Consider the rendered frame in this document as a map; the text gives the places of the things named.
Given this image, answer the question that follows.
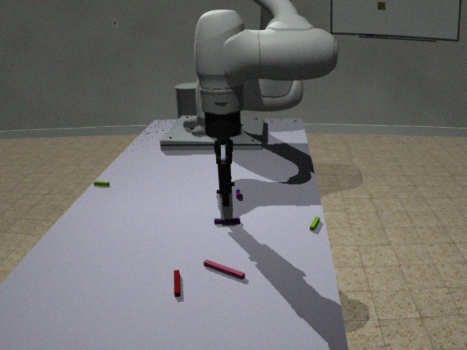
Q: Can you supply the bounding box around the purple rod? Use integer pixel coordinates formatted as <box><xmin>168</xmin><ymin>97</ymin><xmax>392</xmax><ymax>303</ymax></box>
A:
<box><xmin>215</xmin><ymin>218</ymin><xmax>240</xmax><ymax>225</ymax></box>

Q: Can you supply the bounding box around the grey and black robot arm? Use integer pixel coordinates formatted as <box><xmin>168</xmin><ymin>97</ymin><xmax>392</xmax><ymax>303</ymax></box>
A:
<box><xmin>183</xmin><ymin>0</ymin><xmax>338</xmax><ymax>136</ymax></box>

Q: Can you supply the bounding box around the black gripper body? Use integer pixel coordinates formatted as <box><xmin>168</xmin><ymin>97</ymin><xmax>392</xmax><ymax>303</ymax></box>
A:
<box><xmin>204</xmin><ymin>111</ymin><xmax>241</xmax><ymax>156</ymax></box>

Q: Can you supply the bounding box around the dark red rod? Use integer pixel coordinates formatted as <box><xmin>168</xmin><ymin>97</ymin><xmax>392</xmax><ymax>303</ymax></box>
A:
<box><xmin>174</xmin><ymin>270</ymin><xmax>180</xmax><ymax>297</ymax></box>

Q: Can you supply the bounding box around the pink rod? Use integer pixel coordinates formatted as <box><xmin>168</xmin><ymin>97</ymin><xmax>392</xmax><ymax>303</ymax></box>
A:
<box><xmin>204</xmin><ymin>259</ymin><xmax>245</xmax><ymax>280</ymax></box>

